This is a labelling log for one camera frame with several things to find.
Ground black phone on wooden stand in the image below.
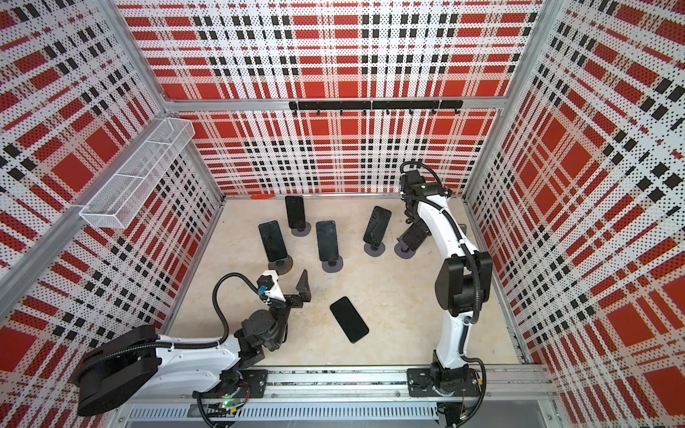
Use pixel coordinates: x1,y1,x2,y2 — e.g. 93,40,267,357
258,220,288,262

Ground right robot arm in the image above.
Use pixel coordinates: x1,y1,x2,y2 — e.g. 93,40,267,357
395,160,493,378

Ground wooden-base phone stand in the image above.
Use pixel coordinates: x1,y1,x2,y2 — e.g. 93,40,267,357
268,255,294,276

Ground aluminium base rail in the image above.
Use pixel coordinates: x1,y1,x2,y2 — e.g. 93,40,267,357
110,365,566,427

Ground black phone in centre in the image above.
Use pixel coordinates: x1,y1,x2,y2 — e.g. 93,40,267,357
316,220,340,262

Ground black phone at back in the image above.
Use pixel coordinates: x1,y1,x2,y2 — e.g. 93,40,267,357
285,195,307,230

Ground white wire mesh basket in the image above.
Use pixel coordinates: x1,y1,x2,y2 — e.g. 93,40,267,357
80,118,194,229

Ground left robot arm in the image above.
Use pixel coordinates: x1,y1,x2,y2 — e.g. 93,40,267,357
71,270,311,418

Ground grey stand at back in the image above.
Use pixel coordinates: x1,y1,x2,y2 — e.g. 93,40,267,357
291,222,311,237

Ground blue-edged phone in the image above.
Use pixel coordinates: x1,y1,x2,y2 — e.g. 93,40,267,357
401,223,430,251

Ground grey centre phone stand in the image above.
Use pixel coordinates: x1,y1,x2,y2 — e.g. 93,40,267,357
321,257,344,274

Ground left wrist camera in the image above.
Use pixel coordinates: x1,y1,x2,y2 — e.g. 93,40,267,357
257,269,285,306

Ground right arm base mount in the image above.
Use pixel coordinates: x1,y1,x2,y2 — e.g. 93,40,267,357
407,357,487,427

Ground black hook rail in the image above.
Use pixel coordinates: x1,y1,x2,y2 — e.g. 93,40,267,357
288,100,464,114

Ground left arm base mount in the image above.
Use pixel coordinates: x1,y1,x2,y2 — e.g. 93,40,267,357
192,369,269,427

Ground grey stand of blue phone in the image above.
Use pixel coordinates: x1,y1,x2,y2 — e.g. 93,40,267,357
394,241,416,260

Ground black phone with pink edge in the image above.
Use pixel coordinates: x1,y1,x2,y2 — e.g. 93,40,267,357
363,206,392,247

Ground black phone with white sticker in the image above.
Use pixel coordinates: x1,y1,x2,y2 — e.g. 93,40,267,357
329,297,369,343

